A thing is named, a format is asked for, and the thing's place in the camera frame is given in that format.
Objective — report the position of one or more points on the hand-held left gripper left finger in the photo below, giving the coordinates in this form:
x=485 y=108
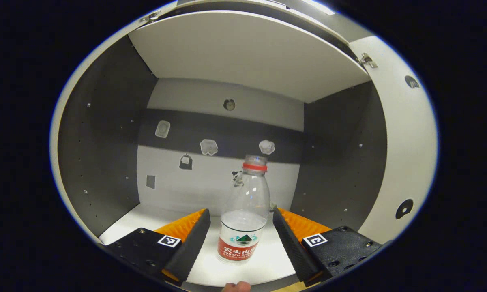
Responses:
x=192 y=251

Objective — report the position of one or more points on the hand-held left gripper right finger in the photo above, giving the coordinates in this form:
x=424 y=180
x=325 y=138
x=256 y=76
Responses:
x=294 y=251

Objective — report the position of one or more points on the clear plastic water bottle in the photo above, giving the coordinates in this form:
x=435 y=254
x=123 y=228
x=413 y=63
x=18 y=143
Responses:
x=237 y=249

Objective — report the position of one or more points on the white cabinet door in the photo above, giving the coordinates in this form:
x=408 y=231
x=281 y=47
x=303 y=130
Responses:
x=409 y=142

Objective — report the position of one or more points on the white cabinet shelf board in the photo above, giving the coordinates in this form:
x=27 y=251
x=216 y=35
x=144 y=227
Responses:
x=211 y=269
x=247 y=52

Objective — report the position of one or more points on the white cabinet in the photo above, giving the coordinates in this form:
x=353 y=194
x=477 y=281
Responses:
x=105 y=142

